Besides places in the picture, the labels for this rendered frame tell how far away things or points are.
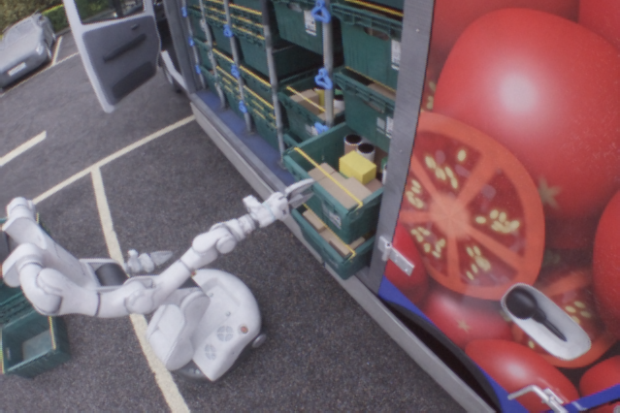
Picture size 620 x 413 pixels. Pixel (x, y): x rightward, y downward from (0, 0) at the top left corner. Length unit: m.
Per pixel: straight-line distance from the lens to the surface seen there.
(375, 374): 2.05
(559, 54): 0.60
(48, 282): 0.96
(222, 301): 1.95
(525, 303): 0.91
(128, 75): 3.93
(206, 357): 1.89
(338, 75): 1.24
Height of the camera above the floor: 1.99
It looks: 45 degrees down
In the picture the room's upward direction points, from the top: 4 degrees counter-clockwise
